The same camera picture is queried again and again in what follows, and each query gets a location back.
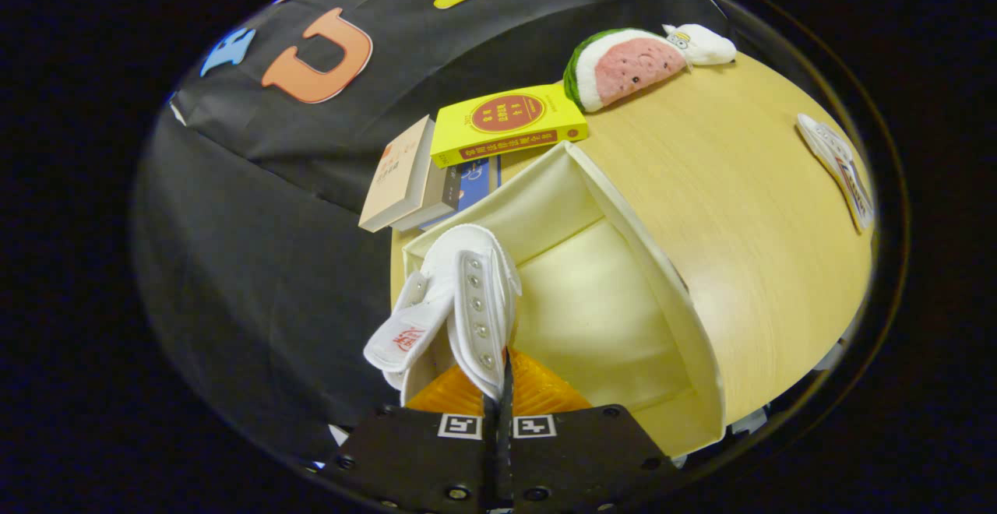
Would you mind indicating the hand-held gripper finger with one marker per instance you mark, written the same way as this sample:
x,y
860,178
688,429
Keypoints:
x,y
506,452
491,452

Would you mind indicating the white shoe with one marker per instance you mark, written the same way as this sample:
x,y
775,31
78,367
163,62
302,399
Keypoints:
x,y
837,163
475,304

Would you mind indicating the cream fabric storage box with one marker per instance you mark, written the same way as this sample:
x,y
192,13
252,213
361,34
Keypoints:
x,y
592,311

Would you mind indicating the grey book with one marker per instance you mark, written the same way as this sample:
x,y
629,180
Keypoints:
x,y
436,198

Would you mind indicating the blue book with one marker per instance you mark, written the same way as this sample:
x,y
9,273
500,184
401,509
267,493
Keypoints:
x,y
475,179

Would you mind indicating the beige book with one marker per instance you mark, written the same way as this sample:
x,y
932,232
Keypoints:
x,y
397,175

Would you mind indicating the yellow book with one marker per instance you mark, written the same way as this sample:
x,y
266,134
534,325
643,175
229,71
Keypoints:
x,y
506,121

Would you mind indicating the watermelon slice plush toy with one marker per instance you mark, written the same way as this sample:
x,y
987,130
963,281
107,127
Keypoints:
x,y
631,66

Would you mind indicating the white plush toy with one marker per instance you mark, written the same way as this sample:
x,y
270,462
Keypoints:
x,y
705,45

